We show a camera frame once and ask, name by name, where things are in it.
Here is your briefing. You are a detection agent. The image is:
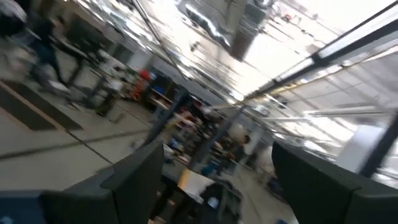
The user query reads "black aluminium rig frame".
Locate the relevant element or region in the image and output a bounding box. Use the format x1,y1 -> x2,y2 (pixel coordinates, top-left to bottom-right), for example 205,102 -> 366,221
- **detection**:
245,1 -> 398,178

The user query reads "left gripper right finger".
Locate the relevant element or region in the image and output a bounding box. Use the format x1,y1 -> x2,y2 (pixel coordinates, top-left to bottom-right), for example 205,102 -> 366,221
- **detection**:
271,141 -> 398,224

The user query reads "white-topped desk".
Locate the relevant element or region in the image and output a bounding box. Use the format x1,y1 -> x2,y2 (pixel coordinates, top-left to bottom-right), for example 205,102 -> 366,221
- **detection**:
161,167 -> 246,224

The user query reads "person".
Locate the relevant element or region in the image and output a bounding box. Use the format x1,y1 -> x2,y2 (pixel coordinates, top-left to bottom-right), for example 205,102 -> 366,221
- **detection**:
27,12 -> 67,88

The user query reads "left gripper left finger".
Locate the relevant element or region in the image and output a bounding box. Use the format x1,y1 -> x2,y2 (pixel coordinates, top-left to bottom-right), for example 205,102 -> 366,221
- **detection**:
40,141 -> 165,224

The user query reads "dark floor mat tan border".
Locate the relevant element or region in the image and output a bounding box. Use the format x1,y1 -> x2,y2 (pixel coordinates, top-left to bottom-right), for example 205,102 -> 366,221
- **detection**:
0,79 -> 84,132

